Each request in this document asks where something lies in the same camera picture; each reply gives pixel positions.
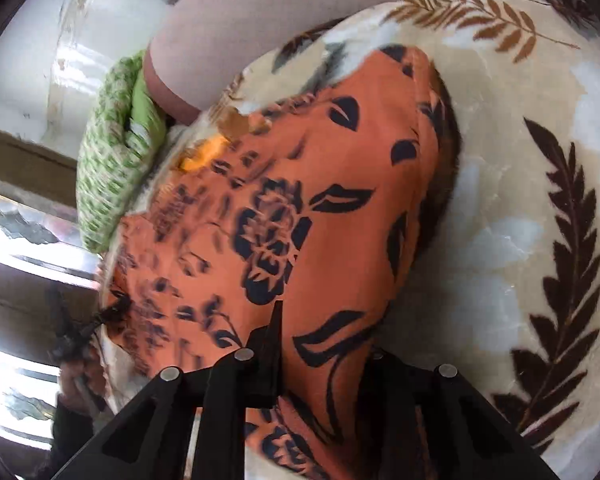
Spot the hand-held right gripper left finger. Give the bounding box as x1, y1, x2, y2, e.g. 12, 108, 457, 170
50, 300, 285, 480

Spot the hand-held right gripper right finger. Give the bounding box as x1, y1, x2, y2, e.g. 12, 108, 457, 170
370, 347, 558, 480

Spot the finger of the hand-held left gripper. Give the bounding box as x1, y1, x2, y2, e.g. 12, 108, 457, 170
92, 296, 132, 328

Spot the orange floral garment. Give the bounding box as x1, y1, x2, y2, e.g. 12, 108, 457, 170
97, 45, 463, 480

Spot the person's left forearm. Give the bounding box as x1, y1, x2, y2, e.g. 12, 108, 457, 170
50, 400, 98, 467

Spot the person's left hand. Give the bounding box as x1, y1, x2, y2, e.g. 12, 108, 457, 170
57, 355, 107, 413

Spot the patterned glass window pane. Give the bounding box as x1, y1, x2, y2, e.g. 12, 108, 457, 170
0, 345, 66, 453
0, 192, 101, 281

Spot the green patterned pillow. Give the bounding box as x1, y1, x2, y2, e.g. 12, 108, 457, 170
75, 50, 168, 253

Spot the cream leaf-print blanket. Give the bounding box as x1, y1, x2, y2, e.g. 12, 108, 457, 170
100, 0, 600, 480

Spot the pink bed sheet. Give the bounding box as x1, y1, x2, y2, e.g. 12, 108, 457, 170
147, 0, 531, 123

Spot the brown wooden window frame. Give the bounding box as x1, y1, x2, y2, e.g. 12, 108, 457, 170
0, 125, 106, 461

